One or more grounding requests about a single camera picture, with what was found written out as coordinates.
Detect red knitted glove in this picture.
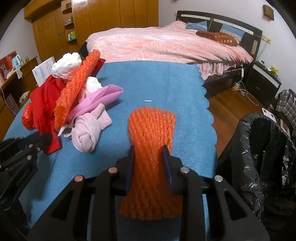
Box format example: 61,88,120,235
30,58,105,155

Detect orange foam net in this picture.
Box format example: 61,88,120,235
120,106,182,220
54,50,100,131

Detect white blue paper box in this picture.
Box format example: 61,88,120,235
32,56,55,87

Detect white tissue large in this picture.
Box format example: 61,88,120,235
51,52,82,81

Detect white tissue small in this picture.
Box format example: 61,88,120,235
84,76,102,96

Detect pink face mask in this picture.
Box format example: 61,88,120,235
67,84,123,123

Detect black trash bin with bag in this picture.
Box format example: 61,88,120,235
216,113,295,240

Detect wooden desk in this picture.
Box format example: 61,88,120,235
1,57,38,140

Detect light blue kettle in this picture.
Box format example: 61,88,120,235
11,54,22,69

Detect white bathroom scale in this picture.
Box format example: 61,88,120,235
261,108,277,123

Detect plaid bag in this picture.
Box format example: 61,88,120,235
276,89,295,131

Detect wooden wardrobe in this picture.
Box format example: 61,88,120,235
24,0,159,61

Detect black nightstand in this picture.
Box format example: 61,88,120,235
245,61,281,108

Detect blue table cloth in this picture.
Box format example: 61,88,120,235
20,61,217,226

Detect yellow plush toy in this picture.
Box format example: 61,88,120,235
270,66,278,75

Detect bed with pink duvet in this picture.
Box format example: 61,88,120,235
78,11,262,80

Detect brown dotted pillow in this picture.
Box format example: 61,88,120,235
196,30,239,46

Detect blue pillow right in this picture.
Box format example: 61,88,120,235
220,24,245,43

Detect blue pillow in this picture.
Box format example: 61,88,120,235
185,21,208,32
220,24,245,43

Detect blue pillow left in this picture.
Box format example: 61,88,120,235
185,21,208,32

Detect red picture frame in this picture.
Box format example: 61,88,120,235
1,51,17,80

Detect white charger cable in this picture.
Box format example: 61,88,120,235
233,64,260,107

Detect wall lamp right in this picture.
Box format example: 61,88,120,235
263,4,274,21

